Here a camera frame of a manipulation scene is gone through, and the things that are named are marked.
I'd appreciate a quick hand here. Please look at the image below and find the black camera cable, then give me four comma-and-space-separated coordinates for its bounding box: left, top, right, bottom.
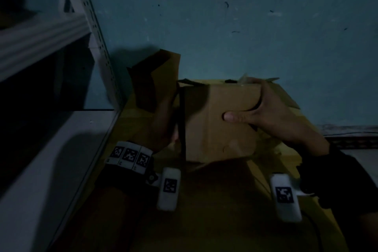
303, 213, 324, 252

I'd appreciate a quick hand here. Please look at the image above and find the black left wristband with markers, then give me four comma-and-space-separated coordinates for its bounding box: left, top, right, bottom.
96, 141, 155, 191

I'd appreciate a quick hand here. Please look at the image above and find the black patterned strip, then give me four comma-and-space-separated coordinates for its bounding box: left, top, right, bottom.
321, 124, 378, 150

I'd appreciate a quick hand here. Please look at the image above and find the black right wristband with markers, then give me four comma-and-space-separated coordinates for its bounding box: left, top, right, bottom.
296, 142, 378, 211

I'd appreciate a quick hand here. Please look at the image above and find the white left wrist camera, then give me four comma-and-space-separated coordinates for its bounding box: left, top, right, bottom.
145, 167, 182, 213

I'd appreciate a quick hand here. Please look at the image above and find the brown cardboard box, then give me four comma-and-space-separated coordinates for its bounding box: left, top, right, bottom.
224, 76, 302, 111
126, 49, 181, 114
176, 78, 264, 164

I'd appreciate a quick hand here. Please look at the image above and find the person's left hand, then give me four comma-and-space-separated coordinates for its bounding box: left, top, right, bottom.
147, 94, 181, 152

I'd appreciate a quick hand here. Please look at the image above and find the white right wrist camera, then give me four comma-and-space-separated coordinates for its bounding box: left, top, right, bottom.
269, 173, 314, 224

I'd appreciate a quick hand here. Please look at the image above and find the person's right hand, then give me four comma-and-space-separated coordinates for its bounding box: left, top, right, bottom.
222, 78, 330, 156

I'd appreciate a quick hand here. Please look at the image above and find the person's left forearm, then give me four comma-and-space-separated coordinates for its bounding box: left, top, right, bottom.
50, 187, 149, 252

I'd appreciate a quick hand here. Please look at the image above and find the white metal shelf rack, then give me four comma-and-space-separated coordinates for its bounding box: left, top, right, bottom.
0, 0, 124, 252

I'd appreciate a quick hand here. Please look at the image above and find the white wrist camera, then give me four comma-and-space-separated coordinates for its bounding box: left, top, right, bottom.
269, 173, 314, 224
145, 167, 182, 213

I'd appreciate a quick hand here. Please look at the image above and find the person's right forearm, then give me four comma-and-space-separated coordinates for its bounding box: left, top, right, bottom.
354, 210, 378, 252

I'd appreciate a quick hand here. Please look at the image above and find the black wristband with markers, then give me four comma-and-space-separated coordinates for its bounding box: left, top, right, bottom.
96, 141, 155, 191
296, 142, 378, 211

